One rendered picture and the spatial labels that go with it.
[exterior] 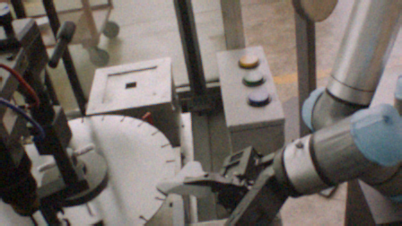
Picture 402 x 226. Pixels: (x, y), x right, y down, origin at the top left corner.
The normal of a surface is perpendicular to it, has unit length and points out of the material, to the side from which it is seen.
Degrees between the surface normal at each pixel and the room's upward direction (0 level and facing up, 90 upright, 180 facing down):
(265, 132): 90
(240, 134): 90
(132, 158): 0
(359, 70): 75
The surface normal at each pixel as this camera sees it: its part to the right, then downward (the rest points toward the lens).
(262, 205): 0.46, -0.06
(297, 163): -0.66, -0.14
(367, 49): -0.33, 0.38
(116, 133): -0.15, -0.79
